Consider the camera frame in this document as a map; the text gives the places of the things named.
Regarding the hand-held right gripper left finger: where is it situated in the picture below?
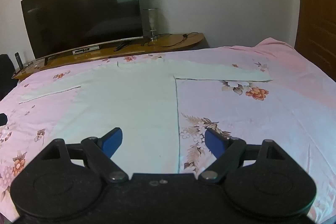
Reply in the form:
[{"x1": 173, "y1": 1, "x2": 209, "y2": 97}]
[{"x1": 39, "y1": 127, "x2": 130, "y2": 185}]

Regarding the black chair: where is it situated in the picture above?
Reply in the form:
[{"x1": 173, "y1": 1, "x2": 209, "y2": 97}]
[{"x1": 0, "y1": 54, "x2": 18, "y2": 102}]

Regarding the tall glass vase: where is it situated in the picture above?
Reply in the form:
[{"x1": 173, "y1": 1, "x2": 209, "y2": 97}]
[{"x1": 142, "y1": 7, "x2": 159, "y2": 39}]

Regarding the black remote control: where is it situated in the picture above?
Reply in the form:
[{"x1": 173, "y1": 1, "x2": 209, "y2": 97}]
[{"x1": 14, "y1": 52, "x2": 24, "y2": 68}]

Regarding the wooden television cabinet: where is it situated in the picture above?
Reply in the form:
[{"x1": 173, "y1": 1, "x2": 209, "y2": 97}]
[{"x1": 12, "y1": 33, "x2": 205, "y2": 81}]

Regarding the brown wooden door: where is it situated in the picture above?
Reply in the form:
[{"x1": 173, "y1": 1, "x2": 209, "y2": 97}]
[{"x1": 294, "y1": 0, "x2": 336, "y2": 82}]

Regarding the black cable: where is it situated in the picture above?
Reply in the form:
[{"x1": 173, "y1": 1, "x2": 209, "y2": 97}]
[{"x1": 142, "y1": 32, "x2": 199, "y2": 47}]

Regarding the black curved television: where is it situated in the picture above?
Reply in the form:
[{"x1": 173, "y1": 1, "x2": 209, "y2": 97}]
[{"x1": 20, "y1": 0, "x2": 144, "y2": 60}]

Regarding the white long-sleeve shirt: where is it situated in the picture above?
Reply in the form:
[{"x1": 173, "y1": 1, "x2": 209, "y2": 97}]
[{"x1": 18, "y1": 60, "x2": 273, "y2": 174}]

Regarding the silver set-top box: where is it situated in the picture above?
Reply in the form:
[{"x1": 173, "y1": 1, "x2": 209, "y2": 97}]
[{"x1": 72, "y1": 46, "x2": 101, "y2": 55}]

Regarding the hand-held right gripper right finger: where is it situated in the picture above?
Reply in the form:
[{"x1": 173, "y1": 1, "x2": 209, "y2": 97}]
[{"x1": 198, "y1": 128, "x2": 288, "y2": 185}]

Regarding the pink floral bedsheet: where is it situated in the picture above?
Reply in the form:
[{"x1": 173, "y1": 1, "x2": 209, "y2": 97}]
[{"x1": 0, "y1": 38, "x2": 336, "y2": 224}]

